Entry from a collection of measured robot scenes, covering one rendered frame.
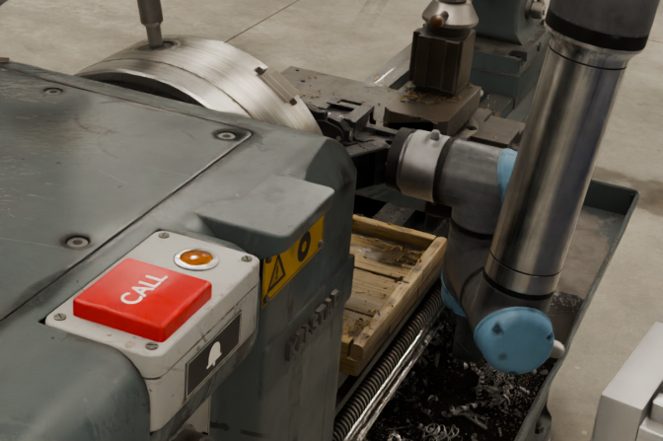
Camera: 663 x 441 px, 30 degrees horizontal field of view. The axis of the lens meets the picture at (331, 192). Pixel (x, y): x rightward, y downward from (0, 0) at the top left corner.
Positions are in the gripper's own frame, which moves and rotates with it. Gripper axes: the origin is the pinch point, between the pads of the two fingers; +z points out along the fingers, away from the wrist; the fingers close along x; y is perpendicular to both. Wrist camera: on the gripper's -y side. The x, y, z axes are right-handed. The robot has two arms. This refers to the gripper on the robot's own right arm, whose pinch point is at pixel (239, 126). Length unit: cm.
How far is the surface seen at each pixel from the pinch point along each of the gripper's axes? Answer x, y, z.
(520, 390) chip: -52, 43, -30
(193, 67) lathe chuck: 15.4, -22.8, -6.1
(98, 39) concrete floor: -108, 281, 199
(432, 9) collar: 5.9, 40.2, -9.3
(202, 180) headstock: 17, -48, -20
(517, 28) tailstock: -11, 95, -9
